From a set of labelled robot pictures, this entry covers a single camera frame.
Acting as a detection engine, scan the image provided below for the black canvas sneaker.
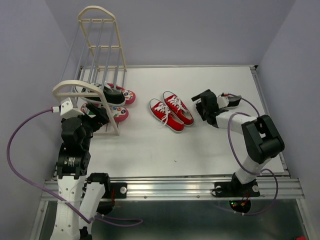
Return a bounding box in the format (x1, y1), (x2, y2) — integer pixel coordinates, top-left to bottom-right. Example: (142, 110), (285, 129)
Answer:
(222, 93), (242, 109)
(80, 85), (126, 107)

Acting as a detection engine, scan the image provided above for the red canvas sneaker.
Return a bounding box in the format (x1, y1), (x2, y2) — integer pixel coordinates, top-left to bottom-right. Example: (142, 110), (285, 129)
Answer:
(162, 91), (194, 127)
(149, 98), (185, 133)

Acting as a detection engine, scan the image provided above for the pink sandal with green strap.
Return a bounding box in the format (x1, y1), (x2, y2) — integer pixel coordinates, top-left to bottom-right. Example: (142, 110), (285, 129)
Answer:
(80, 102), (129, 123)

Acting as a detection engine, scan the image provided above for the cream shoe shelf with metal rods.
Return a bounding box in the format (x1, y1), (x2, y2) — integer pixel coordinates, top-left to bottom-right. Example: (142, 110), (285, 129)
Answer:
(52, 5), (136, 136)

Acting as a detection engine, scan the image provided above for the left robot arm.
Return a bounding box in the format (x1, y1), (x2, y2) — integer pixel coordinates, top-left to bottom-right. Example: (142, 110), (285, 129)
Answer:
(50, 103), (111, 240)

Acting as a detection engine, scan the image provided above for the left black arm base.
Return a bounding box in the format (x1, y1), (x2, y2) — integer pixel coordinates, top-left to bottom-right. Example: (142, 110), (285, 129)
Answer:
(80, 182), (127, 217)

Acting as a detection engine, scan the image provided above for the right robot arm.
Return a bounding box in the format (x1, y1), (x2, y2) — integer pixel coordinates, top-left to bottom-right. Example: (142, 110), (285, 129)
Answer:
(191, 89), (285, 195)

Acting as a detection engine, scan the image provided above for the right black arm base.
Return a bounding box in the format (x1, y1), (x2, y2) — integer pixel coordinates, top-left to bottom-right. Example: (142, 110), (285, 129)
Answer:
(211, 180), (260, 214)

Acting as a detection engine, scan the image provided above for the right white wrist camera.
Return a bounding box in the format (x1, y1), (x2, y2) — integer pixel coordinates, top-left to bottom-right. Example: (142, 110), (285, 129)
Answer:
(217, 94), (230, 109)

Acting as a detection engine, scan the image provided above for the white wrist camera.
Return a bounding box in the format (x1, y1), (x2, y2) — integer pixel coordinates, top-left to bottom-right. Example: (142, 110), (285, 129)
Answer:
(217, 94), (230, 109)
(51, 97), (84, 119)

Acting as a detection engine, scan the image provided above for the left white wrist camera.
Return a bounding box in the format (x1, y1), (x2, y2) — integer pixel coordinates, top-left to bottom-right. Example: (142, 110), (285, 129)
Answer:
(51, 97), (84, 119)

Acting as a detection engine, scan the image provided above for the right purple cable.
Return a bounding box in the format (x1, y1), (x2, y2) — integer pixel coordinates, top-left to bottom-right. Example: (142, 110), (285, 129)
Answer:
(212, 93), (279, 216)

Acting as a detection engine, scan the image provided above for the purple cable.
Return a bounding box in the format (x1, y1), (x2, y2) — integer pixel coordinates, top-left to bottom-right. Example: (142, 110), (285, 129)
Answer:
(6, 108), (144, 227)
(212, 93), (279, 216)

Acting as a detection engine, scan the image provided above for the aluminium mounting rail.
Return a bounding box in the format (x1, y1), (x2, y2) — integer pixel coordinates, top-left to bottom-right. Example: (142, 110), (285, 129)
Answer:
(44, 176), (305, 202)

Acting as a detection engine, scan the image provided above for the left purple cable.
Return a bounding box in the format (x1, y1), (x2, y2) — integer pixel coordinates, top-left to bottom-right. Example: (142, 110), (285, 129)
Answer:
(6, 108), (144, 227)

